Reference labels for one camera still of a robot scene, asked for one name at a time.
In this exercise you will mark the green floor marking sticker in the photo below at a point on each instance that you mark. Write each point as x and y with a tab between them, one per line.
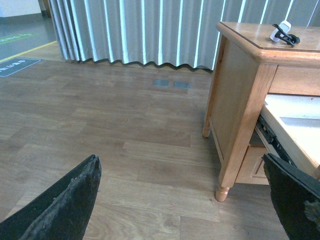
16	37

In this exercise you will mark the grey metal floor outlet plate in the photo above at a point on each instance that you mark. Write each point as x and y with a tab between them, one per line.
161	83

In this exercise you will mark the white charger with black cable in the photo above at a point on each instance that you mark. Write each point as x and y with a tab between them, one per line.
281	33

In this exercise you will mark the wooden drawer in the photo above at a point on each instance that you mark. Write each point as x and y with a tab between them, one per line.
293	124
252	167

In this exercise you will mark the grey floor sign sticker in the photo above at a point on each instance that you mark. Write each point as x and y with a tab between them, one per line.
15	65

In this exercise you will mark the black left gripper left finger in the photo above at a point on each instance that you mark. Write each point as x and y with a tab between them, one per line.
62	212

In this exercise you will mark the grey pleated curtain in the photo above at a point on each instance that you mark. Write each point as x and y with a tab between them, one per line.
177	32

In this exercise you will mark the wooden nightstand cabinet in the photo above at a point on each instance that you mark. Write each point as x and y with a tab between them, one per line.
250	66

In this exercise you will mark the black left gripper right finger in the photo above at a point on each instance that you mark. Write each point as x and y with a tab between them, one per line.
295	196

